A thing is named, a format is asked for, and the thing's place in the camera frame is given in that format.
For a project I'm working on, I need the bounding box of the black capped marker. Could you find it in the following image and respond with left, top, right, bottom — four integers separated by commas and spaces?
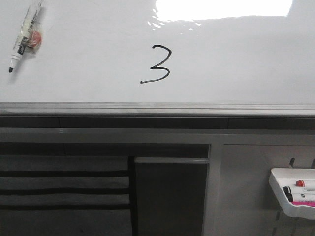
282, 186, 315, 195
285, 193, 315, 203

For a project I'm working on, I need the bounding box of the black capped marker lower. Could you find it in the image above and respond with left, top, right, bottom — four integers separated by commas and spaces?
285, 193, 315, 203

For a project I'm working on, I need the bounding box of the white whiteboard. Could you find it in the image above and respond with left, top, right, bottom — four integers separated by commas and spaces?
0, 0, 315, 117

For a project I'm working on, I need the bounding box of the red capped marker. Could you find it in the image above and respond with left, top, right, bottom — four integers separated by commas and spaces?
295, 180, 315, 188

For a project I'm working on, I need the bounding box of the grey metal frame stand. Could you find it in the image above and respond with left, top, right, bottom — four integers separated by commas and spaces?
0, 128, 315, 236

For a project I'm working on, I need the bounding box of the white plastic marker tray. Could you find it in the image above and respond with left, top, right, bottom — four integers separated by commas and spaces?
269, 168, 315, 220

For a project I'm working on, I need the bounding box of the black capped marker upper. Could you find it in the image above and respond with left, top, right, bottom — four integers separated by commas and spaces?
282, 186, 315, 195

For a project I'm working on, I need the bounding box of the dark grey panel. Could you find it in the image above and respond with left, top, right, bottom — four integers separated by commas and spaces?
135, 157, 209, 236

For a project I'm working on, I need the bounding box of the grey fabric pocket organizer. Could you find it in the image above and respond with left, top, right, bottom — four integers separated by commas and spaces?
0, 155, 138, 236

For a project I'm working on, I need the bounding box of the black whiteboard marker pen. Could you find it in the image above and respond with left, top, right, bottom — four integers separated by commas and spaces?
9, 0, 43, 73

